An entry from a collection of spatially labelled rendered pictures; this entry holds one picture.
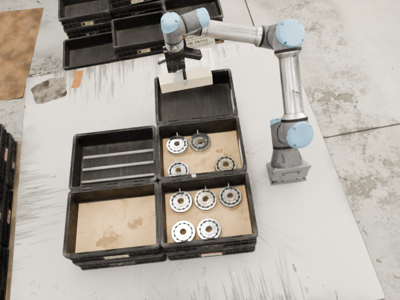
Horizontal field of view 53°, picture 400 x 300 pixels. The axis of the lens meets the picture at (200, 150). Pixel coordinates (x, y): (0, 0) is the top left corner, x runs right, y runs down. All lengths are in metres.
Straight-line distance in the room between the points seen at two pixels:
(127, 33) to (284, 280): 2.16
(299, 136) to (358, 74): 1.77
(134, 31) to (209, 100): 1.27
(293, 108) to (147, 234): 0.83
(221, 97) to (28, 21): 2.57
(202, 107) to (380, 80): 1.76
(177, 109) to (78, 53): 1.44
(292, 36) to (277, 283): 1.04
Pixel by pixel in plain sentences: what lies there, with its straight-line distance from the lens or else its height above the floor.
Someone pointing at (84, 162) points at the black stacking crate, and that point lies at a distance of 2.04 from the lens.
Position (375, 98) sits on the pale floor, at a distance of 3.32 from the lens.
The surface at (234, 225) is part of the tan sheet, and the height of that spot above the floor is 0.83.
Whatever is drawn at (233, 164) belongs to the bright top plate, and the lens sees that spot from 1.86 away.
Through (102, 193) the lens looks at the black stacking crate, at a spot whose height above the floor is 0.90.
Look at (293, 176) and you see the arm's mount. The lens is 1.96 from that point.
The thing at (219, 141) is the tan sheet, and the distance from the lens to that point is 1.96.
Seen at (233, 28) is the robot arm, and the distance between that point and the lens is 1.81.
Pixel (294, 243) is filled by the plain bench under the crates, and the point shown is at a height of 0.70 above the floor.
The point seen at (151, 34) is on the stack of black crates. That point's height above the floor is 0.38.
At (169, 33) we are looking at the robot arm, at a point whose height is 1.40.
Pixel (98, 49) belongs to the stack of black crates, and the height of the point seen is 0.27.
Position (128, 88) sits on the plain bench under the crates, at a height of 0.70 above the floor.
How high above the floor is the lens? 2.50
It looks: 59 degrees down
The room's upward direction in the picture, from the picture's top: 9 degrees counter-clockwise
